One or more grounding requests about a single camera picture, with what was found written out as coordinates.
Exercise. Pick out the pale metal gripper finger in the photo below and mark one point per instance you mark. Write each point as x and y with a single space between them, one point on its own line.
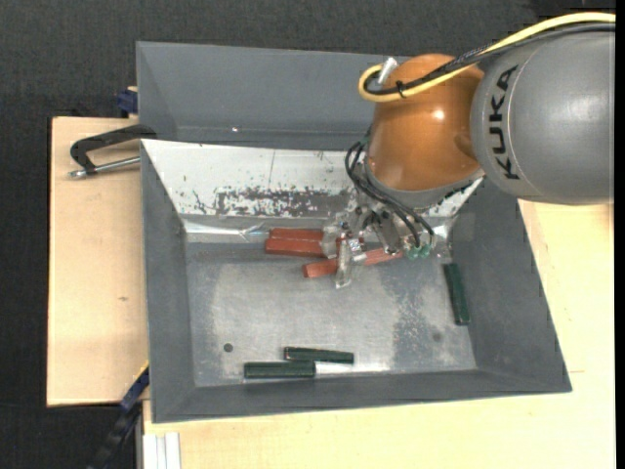
331 243
345 269

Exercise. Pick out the red-brown block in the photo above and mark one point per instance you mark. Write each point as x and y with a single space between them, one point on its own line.
298 234
293 247
320 268

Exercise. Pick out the grey metal bin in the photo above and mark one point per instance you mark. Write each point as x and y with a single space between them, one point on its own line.
293 311

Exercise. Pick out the dark green flat block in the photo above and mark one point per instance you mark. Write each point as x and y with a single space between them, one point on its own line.
457 295
320 355
279 370

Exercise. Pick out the pale wood board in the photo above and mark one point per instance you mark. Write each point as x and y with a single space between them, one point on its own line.
93 271

